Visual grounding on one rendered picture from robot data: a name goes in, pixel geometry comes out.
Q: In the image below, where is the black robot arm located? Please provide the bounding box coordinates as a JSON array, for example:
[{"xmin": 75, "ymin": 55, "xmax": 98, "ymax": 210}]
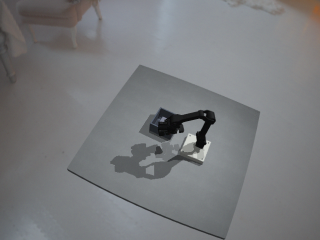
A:
[{"xmin": 158, "ymin": 109, "xmax": 216, "ymax": 149}]

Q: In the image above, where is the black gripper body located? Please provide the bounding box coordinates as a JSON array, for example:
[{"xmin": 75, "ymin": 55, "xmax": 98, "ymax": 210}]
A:
[{"xmin": 158, "ymin": 124, "xmax": 185, "ymax": 136}]

